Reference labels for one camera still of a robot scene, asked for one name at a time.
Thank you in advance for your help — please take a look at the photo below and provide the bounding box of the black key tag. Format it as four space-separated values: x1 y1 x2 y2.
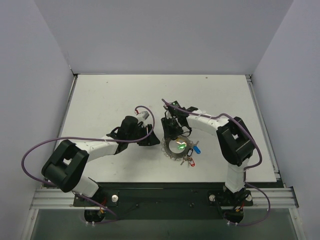
186 148 194 157

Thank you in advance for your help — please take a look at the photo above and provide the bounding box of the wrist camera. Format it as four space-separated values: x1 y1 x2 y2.
168 101 182 111
135 111 150 123

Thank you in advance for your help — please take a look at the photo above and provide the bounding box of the blue key tag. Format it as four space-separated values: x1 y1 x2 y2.
193 145 201 154

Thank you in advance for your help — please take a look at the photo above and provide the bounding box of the aluminium rail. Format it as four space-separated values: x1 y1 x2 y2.
30 187 299 210

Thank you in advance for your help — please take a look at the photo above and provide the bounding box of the green key tag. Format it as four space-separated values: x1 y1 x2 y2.
177 142 187 150

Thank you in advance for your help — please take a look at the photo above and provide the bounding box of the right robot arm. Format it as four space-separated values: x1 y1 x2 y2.
161 102 257 194

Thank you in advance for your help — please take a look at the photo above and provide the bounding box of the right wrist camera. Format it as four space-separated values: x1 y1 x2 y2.
168 101 182 111

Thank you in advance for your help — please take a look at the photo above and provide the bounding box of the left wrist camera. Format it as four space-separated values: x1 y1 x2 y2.
135 111 150 123

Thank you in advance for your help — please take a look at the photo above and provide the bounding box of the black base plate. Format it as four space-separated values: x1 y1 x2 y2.
72 181 253 226

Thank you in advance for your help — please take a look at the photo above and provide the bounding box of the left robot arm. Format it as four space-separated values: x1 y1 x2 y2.
41 116 161 206

